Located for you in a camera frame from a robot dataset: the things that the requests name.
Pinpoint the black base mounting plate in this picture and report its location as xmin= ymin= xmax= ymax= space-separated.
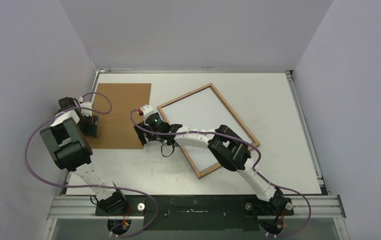
xmin=94 ymin=195 xmax=294 ymax=231

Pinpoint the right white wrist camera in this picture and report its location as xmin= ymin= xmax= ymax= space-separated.
xmin=138 ymin=104 xmax=156 ymax=118

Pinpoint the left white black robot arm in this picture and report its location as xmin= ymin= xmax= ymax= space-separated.
xmin=39 ymin=97 xmax=128 ymax=216

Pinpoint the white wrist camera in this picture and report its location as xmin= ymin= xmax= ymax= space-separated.
xmin=138 ymin=104 xmax=156 ymax=118
xmin=79 ymin=101 xmax=94 ymax=117

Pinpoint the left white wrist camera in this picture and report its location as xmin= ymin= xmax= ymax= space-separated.
xmin=79 ymin=101 xmax=94 ymax=117

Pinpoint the blue wooden picture frame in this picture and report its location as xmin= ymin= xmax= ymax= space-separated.
xmin=156 ymin=82 xmax=262 ymax=180

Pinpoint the aluminium front rail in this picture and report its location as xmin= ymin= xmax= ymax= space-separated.
xmin=48 ymin=195 xmax=346 ymax=219

